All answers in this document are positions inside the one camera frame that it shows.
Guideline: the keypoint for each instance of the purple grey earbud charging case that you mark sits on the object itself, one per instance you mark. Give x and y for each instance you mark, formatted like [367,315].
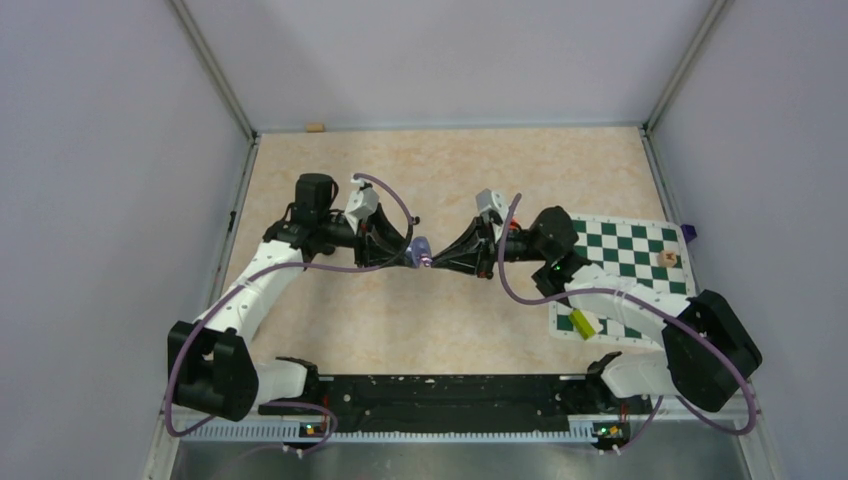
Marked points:
[418,250]

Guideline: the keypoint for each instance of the wooden letter cube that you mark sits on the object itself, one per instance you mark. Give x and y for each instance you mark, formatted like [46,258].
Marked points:
[667,258]

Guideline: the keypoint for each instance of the purple object beside table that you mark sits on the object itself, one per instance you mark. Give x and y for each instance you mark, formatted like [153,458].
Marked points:
[689,233]

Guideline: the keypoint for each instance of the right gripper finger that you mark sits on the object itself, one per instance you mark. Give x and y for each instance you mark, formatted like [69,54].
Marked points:
[475,263]
[470,242]

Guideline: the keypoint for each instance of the lime green white brick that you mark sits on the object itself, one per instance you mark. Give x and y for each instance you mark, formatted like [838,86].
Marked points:
[585,323]

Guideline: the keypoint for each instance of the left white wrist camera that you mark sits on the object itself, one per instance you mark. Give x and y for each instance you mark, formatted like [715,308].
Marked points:
[361,205]

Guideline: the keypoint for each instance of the green white chessboard mat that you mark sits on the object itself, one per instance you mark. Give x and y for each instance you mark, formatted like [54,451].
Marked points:
[629,248]

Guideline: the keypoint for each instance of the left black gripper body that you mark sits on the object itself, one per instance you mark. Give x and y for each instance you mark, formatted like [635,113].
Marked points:
[363,243]

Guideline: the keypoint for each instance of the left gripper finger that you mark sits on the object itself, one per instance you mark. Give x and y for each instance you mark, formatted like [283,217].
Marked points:
[375,259]
[384,235]

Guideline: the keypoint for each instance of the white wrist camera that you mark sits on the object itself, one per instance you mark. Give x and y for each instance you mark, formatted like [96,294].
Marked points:
[361,205]
[492,206]

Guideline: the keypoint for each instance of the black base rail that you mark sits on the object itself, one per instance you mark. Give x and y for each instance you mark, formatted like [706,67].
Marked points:
[459,404]

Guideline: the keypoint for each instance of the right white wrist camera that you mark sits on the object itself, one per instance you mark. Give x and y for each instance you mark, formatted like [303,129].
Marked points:
[492,206]

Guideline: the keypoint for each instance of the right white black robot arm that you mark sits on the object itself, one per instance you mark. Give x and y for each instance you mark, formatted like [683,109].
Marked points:
[706,356]

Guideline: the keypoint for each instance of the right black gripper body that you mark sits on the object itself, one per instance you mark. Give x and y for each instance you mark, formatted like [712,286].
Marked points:
[507,245]

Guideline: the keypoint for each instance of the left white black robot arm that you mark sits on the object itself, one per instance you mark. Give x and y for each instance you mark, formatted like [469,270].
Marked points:
[210,367]

